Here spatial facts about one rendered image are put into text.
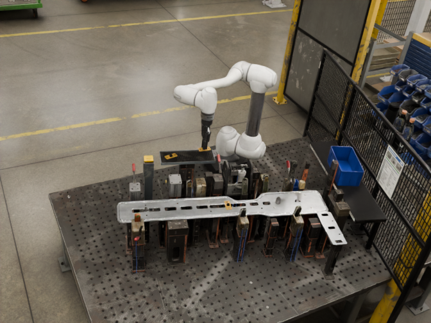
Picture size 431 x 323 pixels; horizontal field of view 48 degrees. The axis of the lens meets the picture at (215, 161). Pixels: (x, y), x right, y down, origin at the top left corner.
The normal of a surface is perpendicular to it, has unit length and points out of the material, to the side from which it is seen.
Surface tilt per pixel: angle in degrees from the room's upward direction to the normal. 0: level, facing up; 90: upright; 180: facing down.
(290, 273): 0
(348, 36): 91
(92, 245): 0
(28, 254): 0
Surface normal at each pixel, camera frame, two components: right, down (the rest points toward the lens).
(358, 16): -0.88, 0.22
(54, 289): 0.09, -0.80
